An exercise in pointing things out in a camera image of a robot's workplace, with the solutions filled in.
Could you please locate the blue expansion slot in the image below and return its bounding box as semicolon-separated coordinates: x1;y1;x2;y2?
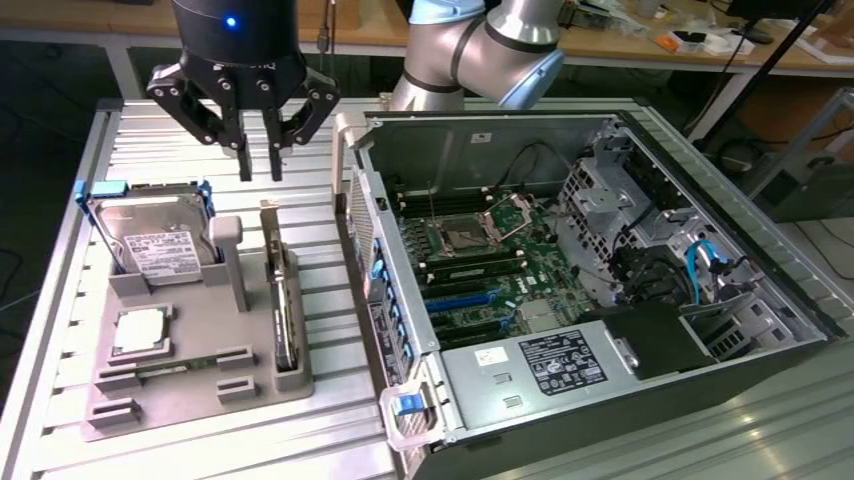
425;292;500;314

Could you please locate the metal socket cover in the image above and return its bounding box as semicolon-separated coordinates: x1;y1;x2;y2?
481;192;541;236

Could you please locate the perforated metal drive cage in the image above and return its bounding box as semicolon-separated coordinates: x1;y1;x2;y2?
557;155;653;240

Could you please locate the wooden workbench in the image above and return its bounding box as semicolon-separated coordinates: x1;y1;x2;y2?
0;0;854;101

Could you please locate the black open PC case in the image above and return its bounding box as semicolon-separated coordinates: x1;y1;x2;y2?
332;109;844;480

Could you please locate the grey power supply unit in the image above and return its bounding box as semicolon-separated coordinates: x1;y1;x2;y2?
440;322;646;431

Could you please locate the hard disk with blue bracket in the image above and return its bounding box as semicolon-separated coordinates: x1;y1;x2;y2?
73;179;226;287

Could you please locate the green motherboard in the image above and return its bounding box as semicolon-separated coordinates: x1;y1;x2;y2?
397;192;596;351

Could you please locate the white and orange box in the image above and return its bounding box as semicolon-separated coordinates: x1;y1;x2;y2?
657;28;757;56

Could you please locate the CPU socket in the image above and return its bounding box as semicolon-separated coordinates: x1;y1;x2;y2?
433;217;500;259

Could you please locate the silver CPU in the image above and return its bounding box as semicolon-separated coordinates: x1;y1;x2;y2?
111;309;169;354

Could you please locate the grey parts rack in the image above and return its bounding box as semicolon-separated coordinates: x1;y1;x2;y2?
79;215;317;444

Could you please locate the black tripod pole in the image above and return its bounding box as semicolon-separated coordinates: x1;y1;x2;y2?
686;0;837;141

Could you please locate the blue disk wire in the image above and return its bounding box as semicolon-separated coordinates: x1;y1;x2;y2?
685;239;729;306

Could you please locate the black power wire bundle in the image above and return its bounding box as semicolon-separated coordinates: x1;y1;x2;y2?
610;244;693;307

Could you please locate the black RAM stick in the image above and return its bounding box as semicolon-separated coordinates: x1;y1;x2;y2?
425;263;524;283

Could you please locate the green RAM stick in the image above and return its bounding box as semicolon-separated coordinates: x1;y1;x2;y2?
133;355;222;375

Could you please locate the NVIDIA graphics card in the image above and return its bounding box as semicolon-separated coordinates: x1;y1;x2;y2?
258;198;302;372

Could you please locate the metal disk bay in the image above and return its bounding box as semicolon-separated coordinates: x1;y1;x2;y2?
677;290;803;362

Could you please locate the thin black wire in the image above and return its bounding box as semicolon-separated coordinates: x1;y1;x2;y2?
504;142;576;197

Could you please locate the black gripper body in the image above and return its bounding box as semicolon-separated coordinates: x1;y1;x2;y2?
171;0;314;114

